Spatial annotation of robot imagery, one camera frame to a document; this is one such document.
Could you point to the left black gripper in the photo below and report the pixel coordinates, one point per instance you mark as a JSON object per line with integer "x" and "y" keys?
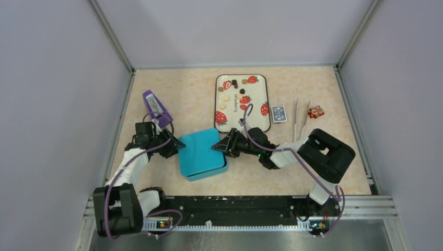
{"x": 172, "y": 146}

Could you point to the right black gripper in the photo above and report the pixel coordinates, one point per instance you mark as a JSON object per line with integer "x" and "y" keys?
{"x": 229, "y": 143}

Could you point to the teal box lid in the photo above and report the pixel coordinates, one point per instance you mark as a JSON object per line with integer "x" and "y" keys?
{"x": 198, "y": 147}

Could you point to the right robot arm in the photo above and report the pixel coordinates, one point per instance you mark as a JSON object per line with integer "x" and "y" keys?
{"x": 325, "y": 158}

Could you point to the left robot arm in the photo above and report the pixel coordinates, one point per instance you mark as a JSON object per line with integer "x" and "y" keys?
{"x": 118, "y": 208}

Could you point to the teal chocolate box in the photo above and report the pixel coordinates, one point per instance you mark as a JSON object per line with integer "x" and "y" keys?
{"x": 198, "y": 171}

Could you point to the purple metronome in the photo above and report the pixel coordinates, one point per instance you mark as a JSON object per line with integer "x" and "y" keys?
{"x": 156, "y": 109}

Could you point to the strawberry pattern white tray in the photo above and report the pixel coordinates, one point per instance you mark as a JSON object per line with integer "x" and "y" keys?
{"x": 252, "y": 89}

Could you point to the blue playing card deck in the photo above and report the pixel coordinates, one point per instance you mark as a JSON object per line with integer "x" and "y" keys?
{"x": 279, "y": 114}

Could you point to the red owl toy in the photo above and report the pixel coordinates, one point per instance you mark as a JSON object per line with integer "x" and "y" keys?
{"x": 315, "y": 112}

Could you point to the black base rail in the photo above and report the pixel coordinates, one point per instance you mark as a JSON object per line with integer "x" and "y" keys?
{"x": 244, "y": 211}

